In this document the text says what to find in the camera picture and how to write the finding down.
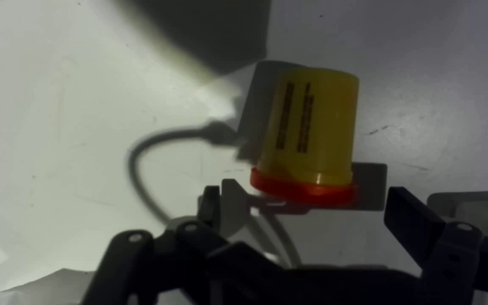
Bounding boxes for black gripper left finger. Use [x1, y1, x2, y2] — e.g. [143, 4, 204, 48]
[80, 179, 292, 305]

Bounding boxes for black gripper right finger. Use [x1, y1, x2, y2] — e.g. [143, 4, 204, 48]
[383, 187, 488, 305]

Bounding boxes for large white plastic bottle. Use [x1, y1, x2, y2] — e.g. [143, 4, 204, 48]
[428, 192, 488, 238]

